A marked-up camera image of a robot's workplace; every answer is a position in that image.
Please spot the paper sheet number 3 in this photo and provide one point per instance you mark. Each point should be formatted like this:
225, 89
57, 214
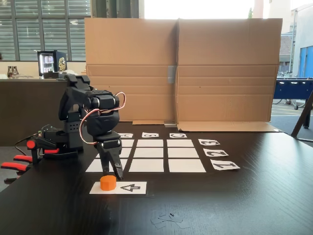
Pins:
208, 142

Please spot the brown glass bottle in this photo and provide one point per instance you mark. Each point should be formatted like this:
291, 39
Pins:
9, 72
15, 72

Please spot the dark wooden counter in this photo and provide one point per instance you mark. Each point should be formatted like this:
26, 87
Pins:
29, 110

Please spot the round orange token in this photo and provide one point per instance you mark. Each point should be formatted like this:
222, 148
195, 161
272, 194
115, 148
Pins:
108, 183

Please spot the paper sheet letter B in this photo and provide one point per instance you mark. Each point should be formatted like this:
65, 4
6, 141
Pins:
150, 134

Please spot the grey object on counter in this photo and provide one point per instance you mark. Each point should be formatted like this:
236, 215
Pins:
61, 77

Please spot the brown cardboard screen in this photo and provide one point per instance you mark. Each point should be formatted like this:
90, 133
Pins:
220, 49

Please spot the white arrow paper sheet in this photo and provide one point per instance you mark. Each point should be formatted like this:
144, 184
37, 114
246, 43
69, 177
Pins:
132, 188

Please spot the red black table clamp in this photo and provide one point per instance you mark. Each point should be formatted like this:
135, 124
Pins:
17, 167
31, 145

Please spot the blue foosball table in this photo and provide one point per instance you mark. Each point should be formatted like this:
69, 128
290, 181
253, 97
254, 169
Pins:
293, 88

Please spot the white grid sheet black tape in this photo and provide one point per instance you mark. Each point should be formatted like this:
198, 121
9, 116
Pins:
183, 151

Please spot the black mini fridge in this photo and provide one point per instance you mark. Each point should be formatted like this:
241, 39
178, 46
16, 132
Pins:
51, 63

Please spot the grey tape strip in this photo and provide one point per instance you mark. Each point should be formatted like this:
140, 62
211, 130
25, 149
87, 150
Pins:
172, 74

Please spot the paper sheet number 1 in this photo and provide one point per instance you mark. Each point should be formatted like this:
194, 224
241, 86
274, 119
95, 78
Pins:
223, 165

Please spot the paper sheet letter A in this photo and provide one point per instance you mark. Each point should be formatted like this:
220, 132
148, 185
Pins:
126, 135

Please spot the paper sheet number 2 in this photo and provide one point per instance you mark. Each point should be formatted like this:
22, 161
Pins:
215, 152

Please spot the dark wooden stand leg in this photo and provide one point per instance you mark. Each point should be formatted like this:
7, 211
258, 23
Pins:
302, 117

